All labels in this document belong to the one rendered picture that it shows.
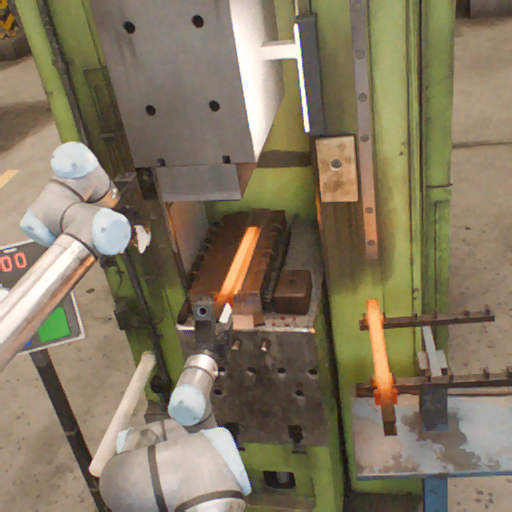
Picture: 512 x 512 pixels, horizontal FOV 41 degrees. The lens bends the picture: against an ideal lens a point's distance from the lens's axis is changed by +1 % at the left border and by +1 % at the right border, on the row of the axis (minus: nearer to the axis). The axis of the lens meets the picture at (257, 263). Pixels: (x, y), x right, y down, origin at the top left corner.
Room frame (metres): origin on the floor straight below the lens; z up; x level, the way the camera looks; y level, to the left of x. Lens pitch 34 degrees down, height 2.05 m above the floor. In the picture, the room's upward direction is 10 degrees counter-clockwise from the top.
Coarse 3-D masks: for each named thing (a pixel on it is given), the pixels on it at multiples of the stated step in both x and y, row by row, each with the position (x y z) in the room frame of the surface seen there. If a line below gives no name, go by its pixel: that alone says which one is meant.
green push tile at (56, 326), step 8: (56, 312) 1.45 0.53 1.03; (64, 312) 1.45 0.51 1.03; (48, 320) 1.44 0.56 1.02; (56, 320) 1.44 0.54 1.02; (64, 320) 1.44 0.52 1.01; (40, 328) 1.43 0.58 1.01; (48, 328) 1.43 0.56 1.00; (56, 328) 1.43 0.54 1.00; (64, 328) 1.43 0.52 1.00; (40, 336) 1.42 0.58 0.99; (48, 336) 1.42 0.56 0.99; (56, 336) 1.42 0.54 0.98; (64, 336) 1.42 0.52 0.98
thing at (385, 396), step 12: (372, 300) 1.34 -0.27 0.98; (372, 312) 1.29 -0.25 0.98; (372, 324) 1.25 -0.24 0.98; (372, 336) 1.21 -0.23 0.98; (372, 348) 1.17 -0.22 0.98; (384, 348) 1.16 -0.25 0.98; (384, 360) 1.12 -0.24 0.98; (384, 372) 1.08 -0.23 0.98; (384, 384) 1.05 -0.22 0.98; (384, 396) 1.01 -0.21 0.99; (396, 396) 1.01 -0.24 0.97; (384, 408) 0.97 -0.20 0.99; (384, 420) 0.94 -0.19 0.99; (384, 432) 0.95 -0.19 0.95; (396, 432) 0.94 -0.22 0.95
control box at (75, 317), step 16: (32, 240) 1.55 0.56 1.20; (0, 256) 1.53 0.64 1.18; (16, 256) 1.53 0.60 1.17; (32, 256) 1.53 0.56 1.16; (0, 272) 1.51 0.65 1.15; (16, 272) 1.51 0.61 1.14; (0, 288) 1.49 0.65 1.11; (64, 304) 1.47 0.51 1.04; (80, 304) 1.53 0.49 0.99; (80, 320) 1.45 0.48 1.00; (80, 336) 1.43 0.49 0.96
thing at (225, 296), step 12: (252, 228) 1.74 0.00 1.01; (252, 240) 1.67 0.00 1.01; (240, 252) 1.61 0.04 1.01; (240, 264) 1.55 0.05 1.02; (228, 276) 1.50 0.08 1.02; (240, 276) 1.51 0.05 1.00; (228, 288) 1.44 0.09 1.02; (216, 300) 1.39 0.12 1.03; (228, 300) 1.39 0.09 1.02; (216, 312) 1.33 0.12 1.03
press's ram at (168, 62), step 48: (96, 0) 1.51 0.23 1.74; (144, 0) 1.48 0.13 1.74; (192, 0) 1.45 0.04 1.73; (240, 0) 1.50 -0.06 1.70; (144, 48) 1.49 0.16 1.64; (192, 48) 1.46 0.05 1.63; (240, 48) 1.45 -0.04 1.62; (288, 48) 1.59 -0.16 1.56; (144, 96) 1.49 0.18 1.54; (192, 96) 1.46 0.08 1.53; (240, 96) 1.43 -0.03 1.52; (144, 144) 1.50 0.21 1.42; (192, 144) 1.47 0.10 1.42; (240, 144) 1.44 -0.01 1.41
